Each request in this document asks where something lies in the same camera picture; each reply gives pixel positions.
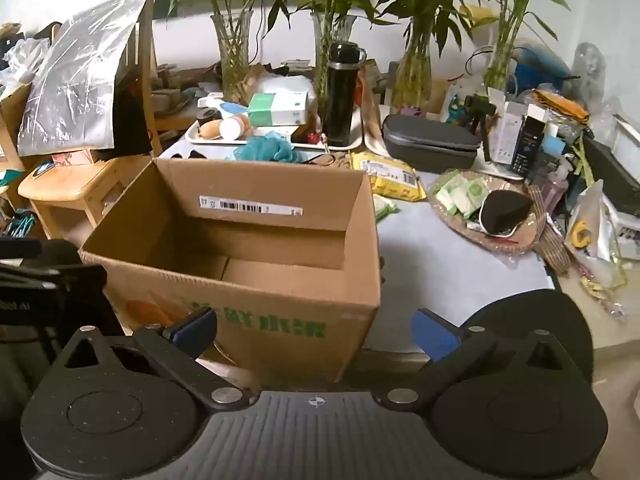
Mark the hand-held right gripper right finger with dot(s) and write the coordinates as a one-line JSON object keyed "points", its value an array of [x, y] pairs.
{"points": [[435, 337]]}

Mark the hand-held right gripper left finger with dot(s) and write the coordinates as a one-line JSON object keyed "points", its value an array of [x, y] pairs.
{"points": [[192, 332]]}

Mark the brown cardboard box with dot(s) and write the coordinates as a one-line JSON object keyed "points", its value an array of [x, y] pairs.
{"points": [[300, 320]]}

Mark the pale green packet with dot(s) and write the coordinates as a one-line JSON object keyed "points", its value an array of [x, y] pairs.
{"points": [[386, 207]]}

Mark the teal mesh bath loofah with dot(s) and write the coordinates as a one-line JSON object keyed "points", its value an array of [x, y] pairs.
{"points": [[265, 149]]}

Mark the dark cloth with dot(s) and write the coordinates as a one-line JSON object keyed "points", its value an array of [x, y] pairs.
{"points": [[20, 375]]}

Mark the wooden chair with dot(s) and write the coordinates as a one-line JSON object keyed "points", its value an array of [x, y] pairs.
{"points": [[75, 185]]}

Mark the pink patterned box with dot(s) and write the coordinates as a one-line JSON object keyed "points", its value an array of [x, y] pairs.
{"points": [[75, 157]]}

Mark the green white wipe sachet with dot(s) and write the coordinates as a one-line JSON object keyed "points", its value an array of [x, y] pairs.
{"points": [[476, 191], [462, 205], [446, 190]]}

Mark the woven straw basket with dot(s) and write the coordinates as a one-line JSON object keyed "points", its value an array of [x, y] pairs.
{"points": [[522, 232]]}

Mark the black triangular pouch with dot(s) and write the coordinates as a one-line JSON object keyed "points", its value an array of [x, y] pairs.
{"points": [[505, 207]]}

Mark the woven straw mat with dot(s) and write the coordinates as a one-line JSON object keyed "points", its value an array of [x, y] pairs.
{"points": [[555, 247]]}

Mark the clear plastic bag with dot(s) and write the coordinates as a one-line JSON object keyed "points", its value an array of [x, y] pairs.
{"points": [[22, 57], [600, 255]]}

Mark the pink clear bottle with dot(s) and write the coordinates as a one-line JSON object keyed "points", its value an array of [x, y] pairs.
{"points": [[555, 190]]}

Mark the white plastic tray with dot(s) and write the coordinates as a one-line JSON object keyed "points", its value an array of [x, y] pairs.
{"points": [[372, 140], [215, 143]]}

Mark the grey zip case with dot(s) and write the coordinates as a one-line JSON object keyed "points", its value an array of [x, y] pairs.
{"points": [[430, 145]]}

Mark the tan egg-shaped sponge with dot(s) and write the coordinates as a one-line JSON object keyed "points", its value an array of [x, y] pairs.
{"points": [[211, 130]]}

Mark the cluttered wooden side table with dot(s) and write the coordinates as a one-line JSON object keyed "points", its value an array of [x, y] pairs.
{"points": [[170, 122]]}

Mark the white lid cosmetic jar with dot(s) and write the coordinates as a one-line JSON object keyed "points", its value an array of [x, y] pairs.
{"points": [[231, 129]]}

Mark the black product carton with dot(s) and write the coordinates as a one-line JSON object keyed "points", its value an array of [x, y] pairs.
{"points": [[527, 150]]}

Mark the black round jar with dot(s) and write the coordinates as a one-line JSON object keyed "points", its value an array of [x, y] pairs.
{"points": [[206, 115]]}

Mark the white product carton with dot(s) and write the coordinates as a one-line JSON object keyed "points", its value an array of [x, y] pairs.
{"points": [[507, 130]]}

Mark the blue product carton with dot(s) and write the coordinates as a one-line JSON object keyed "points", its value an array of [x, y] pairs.
{"points": [[555, 147]]}

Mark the white blue lotion bottle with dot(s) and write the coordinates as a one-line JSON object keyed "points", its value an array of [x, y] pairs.
{"points": [[225, 106]]}

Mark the red black small object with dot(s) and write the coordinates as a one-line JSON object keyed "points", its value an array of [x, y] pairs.
{"points": [[314, 138]]}

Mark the colourful printed pouch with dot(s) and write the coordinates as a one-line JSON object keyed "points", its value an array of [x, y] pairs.
{"points": [[456, 109]]}

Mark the black mini tripod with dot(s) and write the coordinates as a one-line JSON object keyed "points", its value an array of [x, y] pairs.
{"points": [[480, 110]]}

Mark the green white tissue box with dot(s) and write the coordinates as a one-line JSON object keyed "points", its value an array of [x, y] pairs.
{"points": [[277, 110]]}

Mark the black device box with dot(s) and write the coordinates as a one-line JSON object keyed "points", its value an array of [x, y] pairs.
{"points": [[612, 175]]}

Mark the black thermos bottle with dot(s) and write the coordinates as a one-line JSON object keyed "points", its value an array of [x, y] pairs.
{"points": [[342, 105]]}

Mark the white shopping bag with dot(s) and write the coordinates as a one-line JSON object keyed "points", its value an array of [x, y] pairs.
{"points": [[457, 87]]}

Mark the brown paper bag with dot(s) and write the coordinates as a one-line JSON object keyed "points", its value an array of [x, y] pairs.
{"points": [[370, 95], [252, 82]]}

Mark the white plastic bag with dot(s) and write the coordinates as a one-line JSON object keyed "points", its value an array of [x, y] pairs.
{"points": [[285, 85]]}

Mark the orange yellow folded cloth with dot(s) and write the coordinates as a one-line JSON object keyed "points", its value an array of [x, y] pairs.
{"points": [[560, 102]]}

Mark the glass vase with lucky bamboo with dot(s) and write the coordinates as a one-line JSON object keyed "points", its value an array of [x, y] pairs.
{"points": [[412, 70], [500, 60], [231, 55], [327, 30]]}

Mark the blue plastic bag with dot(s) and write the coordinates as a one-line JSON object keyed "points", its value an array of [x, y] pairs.
{"points": [[545, 62]]}

